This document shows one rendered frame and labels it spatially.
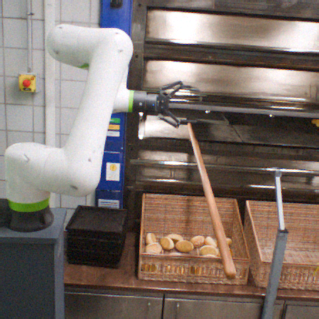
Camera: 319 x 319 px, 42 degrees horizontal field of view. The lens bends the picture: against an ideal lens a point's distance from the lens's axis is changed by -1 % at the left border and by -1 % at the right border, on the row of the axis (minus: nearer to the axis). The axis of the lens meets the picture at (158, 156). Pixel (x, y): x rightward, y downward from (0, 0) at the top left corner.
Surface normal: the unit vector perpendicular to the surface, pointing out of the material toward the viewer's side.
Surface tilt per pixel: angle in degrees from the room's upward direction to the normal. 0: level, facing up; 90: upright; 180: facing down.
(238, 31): 70
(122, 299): 91
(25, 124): 90
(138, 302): 91
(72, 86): 90
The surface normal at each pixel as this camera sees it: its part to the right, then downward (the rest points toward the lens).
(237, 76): 0.02, -0.04
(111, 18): 0.00, 0.31
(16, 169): -0.30, 0.25
